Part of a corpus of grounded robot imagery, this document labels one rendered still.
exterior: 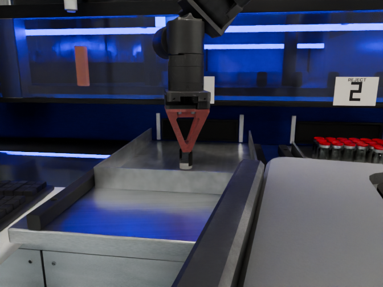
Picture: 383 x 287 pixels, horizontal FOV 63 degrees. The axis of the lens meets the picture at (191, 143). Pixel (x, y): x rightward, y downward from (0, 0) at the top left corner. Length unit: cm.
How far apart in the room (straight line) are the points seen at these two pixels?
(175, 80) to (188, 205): 19
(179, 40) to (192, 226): 27
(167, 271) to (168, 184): 44
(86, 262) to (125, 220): 55
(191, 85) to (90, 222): 24
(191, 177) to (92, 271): 55
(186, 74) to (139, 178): 18
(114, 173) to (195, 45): 23
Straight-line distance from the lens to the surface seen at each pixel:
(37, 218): 42
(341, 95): 74
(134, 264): 91
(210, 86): 71
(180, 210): 43
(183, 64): 48
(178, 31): 49
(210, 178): 48
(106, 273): 95
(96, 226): 41
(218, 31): 52
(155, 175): 49
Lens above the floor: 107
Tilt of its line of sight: 13 degrees down
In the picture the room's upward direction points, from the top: straight up
